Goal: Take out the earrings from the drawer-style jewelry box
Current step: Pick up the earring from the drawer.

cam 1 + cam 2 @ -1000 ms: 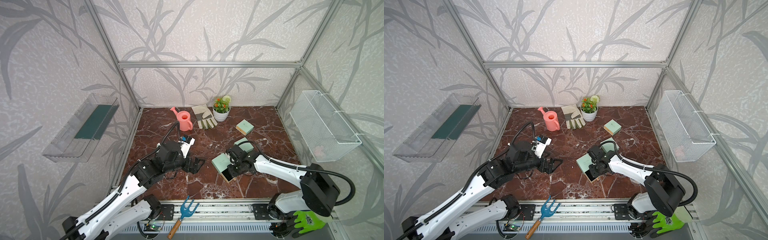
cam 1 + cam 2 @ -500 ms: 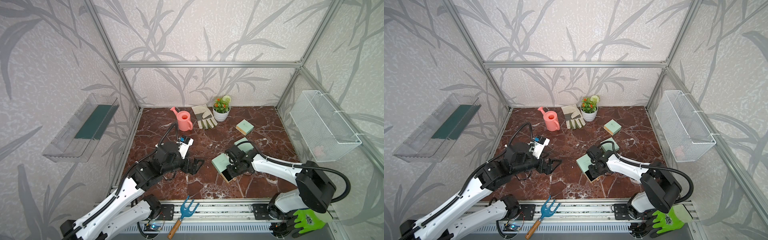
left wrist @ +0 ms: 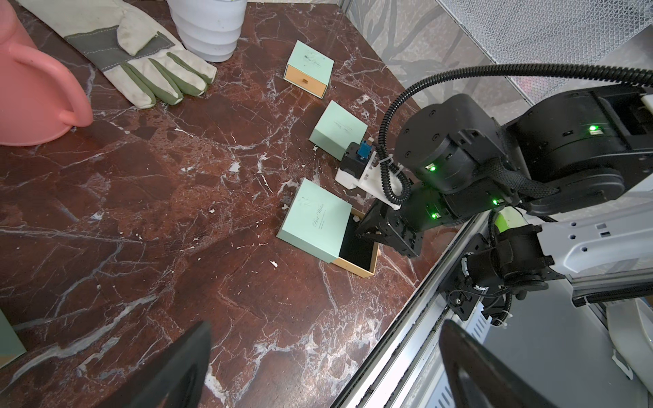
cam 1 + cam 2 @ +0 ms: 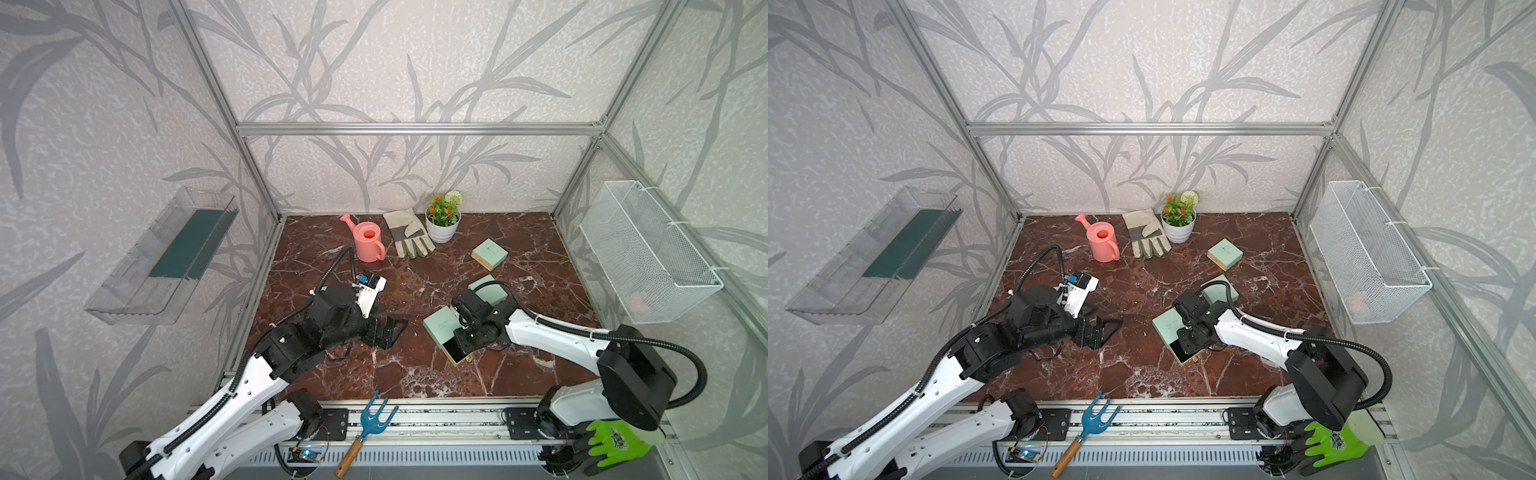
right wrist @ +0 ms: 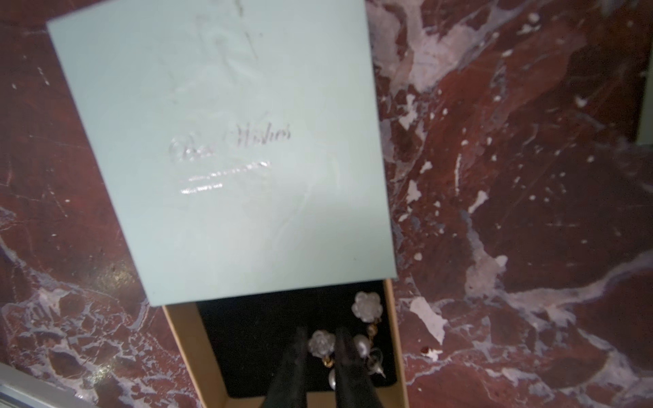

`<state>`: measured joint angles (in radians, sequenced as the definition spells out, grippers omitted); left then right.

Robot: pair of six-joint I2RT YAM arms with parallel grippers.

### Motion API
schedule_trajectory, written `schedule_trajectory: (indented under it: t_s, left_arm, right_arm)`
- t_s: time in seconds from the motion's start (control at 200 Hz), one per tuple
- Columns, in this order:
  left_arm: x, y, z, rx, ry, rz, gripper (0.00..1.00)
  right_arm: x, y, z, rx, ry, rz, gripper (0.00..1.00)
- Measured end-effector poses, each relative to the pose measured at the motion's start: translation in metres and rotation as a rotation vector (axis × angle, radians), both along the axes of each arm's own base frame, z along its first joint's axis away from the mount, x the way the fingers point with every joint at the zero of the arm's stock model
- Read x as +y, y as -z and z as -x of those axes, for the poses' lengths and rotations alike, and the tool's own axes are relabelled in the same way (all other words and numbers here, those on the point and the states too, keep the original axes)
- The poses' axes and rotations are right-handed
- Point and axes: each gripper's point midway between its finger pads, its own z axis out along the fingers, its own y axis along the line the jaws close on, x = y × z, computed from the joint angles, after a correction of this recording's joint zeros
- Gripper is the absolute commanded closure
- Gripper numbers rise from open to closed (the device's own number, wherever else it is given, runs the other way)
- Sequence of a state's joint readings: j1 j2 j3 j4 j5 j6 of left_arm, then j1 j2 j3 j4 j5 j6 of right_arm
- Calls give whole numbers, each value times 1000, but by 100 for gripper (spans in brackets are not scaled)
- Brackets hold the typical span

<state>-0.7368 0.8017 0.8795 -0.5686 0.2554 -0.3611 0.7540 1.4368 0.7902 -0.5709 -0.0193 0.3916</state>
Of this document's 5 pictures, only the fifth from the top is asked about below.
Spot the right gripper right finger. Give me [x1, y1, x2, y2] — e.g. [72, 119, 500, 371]
[335, 327, 383, 408]

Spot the white flower pearl earring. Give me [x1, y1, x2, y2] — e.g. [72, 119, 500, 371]
[308, 330, 336, 390]

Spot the mint drawer jewelry box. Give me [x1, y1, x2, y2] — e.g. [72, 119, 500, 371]
[47, 1, 397, 407]

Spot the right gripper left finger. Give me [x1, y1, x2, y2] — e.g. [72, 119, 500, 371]
[261, 326, 308, 408]

